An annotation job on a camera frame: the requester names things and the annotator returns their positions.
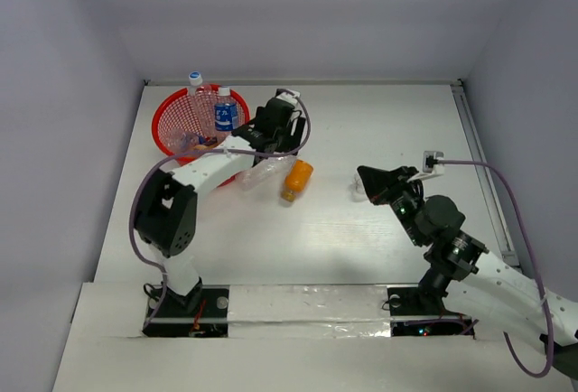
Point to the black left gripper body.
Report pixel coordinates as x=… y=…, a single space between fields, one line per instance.
x=292 y=135

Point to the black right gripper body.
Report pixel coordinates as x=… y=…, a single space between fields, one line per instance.
x=404 y=199

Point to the clear bottle red cap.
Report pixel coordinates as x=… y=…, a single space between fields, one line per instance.
x=357 y=190

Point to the clear plastic bottle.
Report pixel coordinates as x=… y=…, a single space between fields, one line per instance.
x=264 y=170

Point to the short orange juice bottle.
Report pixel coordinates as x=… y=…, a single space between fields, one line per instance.
x=296 y=181

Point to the small blue label bottle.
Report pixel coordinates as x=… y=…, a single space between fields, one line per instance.
x=225 y=111

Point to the large blue label clear bottle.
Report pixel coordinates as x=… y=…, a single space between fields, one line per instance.
x=203 y=99

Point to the long orange juice bottle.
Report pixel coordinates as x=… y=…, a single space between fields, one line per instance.
x=203 y=143

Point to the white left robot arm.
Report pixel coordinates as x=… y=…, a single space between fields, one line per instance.
x=164 y=210

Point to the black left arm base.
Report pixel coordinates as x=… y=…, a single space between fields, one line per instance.
x=208 y=319

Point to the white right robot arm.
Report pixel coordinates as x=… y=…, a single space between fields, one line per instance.
x=468 y=278

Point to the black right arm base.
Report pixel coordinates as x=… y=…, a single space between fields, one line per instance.
x=415 y=314

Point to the red plastic mesh basket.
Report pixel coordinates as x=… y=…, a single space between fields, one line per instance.
x=177 y=112

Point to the silver tape strip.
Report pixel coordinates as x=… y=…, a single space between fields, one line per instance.
x=307 y=312

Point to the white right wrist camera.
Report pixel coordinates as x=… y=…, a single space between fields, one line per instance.
x=432 y=167

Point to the aluminium table edge rail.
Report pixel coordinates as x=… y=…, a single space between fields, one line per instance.
x=489 y=193

